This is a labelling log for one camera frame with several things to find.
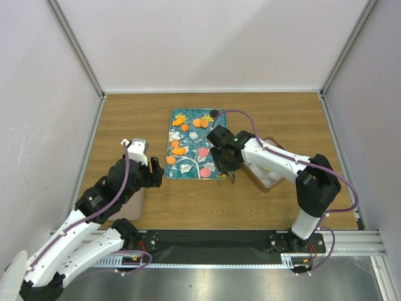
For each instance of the orange shell cookie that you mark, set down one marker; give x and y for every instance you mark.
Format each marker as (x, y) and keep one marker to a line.
(170, 160)

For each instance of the beige tin lid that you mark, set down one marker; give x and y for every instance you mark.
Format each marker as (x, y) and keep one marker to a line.
(133, 209)

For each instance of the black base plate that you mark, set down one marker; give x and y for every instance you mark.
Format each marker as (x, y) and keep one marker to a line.
(226, 247)

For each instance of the brown cookie tin box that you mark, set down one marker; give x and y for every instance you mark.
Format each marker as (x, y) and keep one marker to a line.
(264, 181)

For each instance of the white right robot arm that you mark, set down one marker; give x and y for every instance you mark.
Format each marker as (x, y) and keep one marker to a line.
(316, 184)

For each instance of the black sandwich cookie top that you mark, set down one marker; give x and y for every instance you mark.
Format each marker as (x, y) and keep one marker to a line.
(214, 113)

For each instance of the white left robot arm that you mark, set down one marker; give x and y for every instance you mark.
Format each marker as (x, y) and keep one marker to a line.
(60, 260)

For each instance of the aluminium frame rail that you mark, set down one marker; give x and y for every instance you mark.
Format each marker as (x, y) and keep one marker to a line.
(338, 243)

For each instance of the orange sandwich cookie top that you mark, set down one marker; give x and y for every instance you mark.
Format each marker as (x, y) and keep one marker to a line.
(197, 122)

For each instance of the pink sandwich cookie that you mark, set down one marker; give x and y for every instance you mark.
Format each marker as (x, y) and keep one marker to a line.
(205, 172)
(203, 152)

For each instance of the orange fish cookie top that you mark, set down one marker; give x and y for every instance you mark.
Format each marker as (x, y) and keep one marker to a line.
(178, 121)

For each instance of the orange fish cookie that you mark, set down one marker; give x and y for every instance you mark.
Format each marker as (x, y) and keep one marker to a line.
(178, 121)
(179, 151)

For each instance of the orange fish cookie middle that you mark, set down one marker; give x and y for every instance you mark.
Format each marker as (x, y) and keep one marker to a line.
(179, 151)

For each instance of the orange swirl cookie top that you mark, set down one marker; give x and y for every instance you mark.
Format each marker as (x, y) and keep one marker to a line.
(184, 127)

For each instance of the pink sandwich cookie upper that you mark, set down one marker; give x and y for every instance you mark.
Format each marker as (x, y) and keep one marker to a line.
(203, 152)

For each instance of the orange flower cookie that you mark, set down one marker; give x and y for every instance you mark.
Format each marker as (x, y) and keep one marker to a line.
(175, 144)

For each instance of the pink sandwich cookie lower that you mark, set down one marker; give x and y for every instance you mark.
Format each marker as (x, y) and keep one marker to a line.
(205, 172)

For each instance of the plain orange round cookie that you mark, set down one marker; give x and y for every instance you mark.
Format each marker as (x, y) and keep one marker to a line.
(204, 123)

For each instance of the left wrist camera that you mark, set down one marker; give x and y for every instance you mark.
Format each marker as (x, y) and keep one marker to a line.
(137, 150)

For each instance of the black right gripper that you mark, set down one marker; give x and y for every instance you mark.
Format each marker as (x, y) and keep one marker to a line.
(221, 167)

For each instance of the teal floral serving tray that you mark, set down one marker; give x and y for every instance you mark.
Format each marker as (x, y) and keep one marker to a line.
(189, 165)

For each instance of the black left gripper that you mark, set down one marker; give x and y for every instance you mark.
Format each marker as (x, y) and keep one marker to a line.
(155, 178)

